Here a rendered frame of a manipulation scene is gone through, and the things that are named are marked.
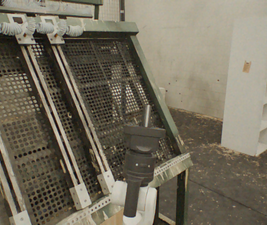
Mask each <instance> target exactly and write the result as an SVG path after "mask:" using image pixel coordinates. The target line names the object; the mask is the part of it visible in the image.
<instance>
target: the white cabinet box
mask: <svg viewBox="0 0 267 225"><path fill-rule="evenodd" d="M221 146H222V147H226V148H229V149H232V150H235V151H238V152H242V153H244V154H248V155H252V156H255V157H257V156H258V155H259V154H261V153H263V152H264V151H266V149H267V17H249V18H236V19H234V29H233V35H232V45H231V50H230V60H229V70H228V81H227V86H226V100H225V106H224V116H223V126H222V141H221Z"/></svg>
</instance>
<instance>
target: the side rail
mask: <svg viewBox="0 0 267 225"><path fill-rule="evenodd" d="M127 41H128V44H129V46H130V48H131V50H132V52H133V55H134V58H135V60H136V61H137V64H138V66H139V69H140V71H141V74H142V75H143V78H144V80H145V83H146V85H147V87H148V90H149V91H150V94H151V96H152V99H153V101H154V104H155V106H156V108H157V110H158V113H159V115H160V117H161V120H162V121H163V124H164V126H165V128H166V131H167V133H168V135H169V137H170V140H171V142H172V145H173V147H174V148H175V151H176V153H177V155H180V154H183V153H185V152H187V150H186V147H185V145H184V143H183V141H182V139H181V136H180V134H179V133H178V130H177V127H176V125H175V123H174V121H173V118H172V116H171V114H170V111H169V109H168V108H167V105H166V103H165V100H164V98H163V96H162V94H161V92H160V89H159V87H158V84H157V82H156V79H155V78H154V76H153V73H152V71H151V69H150V66H149V64H148V62H147V60H146V58H145V55H144V53H143V50H142V48H141V46H140V44H139V41H138V39H137V36H129V38H127Z"/></svg>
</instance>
